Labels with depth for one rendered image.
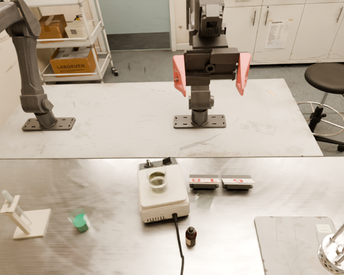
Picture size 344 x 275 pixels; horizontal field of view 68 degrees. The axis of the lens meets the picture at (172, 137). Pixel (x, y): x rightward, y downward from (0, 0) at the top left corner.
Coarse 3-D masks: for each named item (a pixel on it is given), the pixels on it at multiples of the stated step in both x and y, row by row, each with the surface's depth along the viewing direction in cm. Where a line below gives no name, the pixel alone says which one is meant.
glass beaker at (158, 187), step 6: (150, 168) 65; (156, 168) 66; (162, 168) 65; (150, 174) 66; (150, 180) 61; (156, 180) 62; (162, 180) 62; (150, 186) 64; (156, 186) 63; (162, 186) 64; (156, 192) 65; (162, 192) 66
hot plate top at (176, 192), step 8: (168, 168) 73; (176, 168) 72; (144, 176) 71; (168, 176) 71; (176, 176) 70; (144, 184) 69; (168, 184) 69; (176, 184) 68; (144, 192) 67; (168, 192) 67; (176, 192) 67; (184, 192) 67; (144, 200) 66; (152, 200) 65; (160, 200) 65; (168, 200) 65; (176, 200) 65; (184, 200) 65
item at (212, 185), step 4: (192, 176) 81; (196, 176) 80; (200, 176) 80; (204, 176) 80; (208, 176) 80; (212, 176) 80; (216, 176) 80; (192, 184) 78; (196, 184) 76; (200, 184) 76; (204, 184) 76; (208, 184) 76; (212, 184) 76; (216, 184) 78; (212, 188) 77
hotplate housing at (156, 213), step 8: (176, 160) 80; (184, 184) 71; (144, 208) 66; (152, 208) 66; (160, 208) 66; (168, 208) 66; (176, 208) 67; (184, 208) 67; (144, 216) 67; (152, 216) 67; (160, 216) 68; (168, 216) 69; (176, 216) 68; (184, 216) 71
